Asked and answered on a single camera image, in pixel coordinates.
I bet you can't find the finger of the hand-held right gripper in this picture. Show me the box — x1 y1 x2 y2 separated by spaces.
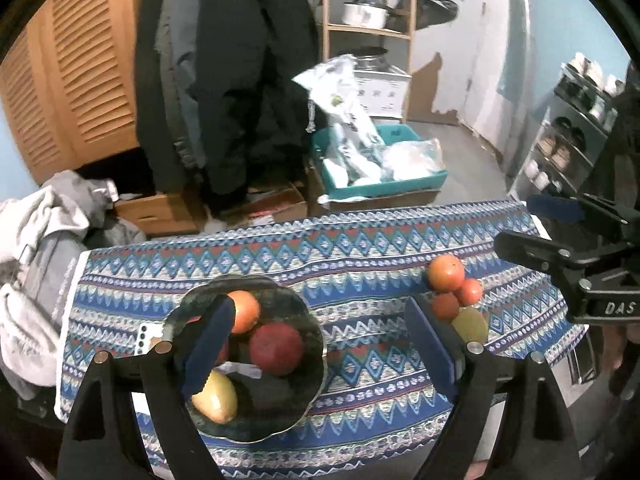
494 230 601 288
527 192 633 233

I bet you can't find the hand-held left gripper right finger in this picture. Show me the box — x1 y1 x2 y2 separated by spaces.
402 296 583 480

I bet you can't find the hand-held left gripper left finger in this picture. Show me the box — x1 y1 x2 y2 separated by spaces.
57 294 236 480

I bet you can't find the large orange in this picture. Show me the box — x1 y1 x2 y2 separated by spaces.
426 254 467 294
227 290 262 336

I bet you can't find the green glass bowl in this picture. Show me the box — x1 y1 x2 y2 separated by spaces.
162 275 329 443

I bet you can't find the person's right hand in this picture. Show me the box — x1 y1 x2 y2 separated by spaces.
602 322 640 376

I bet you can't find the small orange tomato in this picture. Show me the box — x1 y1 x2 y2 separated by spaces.
431 292 461 321

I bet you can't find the white smartphone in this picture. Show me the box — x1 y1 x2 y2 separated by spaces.
136 324 164 357

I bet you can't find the small red tomato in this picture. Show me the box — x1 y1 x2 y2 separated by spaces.
457 278 484 307

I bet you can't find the shoe rack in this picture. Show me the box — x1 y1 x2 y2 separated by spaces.
507 60 632 202

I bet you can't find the blue patterned tablecloth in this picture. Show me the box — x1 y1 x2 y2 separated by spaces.
55 200 589 480

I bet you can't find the wooden drawer box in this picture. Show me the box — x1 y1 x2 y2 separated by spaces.
114 191 207 237

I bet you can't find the grey garment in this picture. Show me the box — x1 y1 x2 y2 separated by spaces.
85 210 149 252

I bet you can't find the clear plastic bag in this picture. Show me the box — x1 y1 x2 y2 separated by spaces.
382 140 447 182

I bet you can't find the white door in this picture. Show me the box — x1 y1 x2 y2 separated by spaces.
462 0 533 171

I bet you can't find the flat cardboard box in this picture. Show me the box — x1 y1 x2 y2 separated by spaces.
219 186 309 227

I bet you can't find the teal plastic bin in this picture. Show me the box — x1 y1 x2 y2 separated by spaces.
310 125 449 202

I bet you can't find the grey printed bag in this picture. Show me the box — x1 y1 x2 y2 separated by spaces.
20 232 84 332

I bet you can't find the white patterned storage box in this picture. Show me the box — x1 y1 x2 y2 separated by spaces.
354 66 413 119

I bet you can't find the white garment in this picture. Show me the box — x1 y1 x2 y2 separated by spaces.
0 170 119 401

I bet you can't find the wooden shelf unit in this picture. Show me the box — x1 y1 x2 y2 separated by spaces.
315 0 419 122

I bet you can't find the grey green backpack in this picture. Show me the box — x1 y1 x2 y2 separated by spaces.
415 0 459 29

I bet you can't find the dark glass pot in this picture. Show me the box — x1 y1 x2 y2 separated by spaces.
357 46 391 69

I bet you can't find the white printed rice bag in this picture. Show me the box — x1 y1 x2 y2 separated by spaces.
292 55 384 182

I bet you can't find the black jacket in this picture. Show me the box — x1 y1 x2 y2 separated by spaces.
135 0 322 212

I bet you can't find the metal pot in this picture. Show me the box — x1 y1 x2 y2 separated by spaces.
342 0 402 29

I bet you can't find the wooden louvered wardrobe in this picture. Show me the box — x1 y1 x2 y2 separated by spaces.
0 0 151 186

